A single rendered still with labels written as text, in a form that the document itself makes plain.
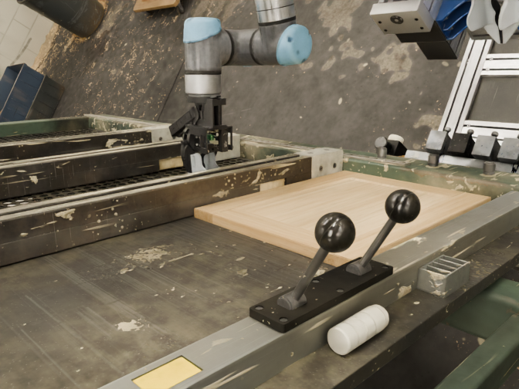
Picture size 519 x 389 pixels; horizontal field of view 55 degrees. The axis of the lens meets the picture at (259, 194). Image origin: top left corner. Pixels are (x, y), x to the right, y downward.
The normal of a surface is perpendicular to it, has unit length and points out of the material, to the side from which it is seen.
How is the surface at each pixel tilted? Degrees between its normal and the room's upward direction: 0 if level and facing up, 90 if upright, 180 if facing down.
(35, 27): 90
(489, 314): 32
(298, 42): 90
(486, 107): 0
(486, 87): 0
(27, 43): 90
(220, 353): 58
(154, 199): 90
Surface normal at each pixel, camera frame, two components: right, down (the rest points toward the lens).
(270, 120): -0.61, -0.36
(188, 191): 0.70, 0.18
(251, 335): 0.00, -0.97
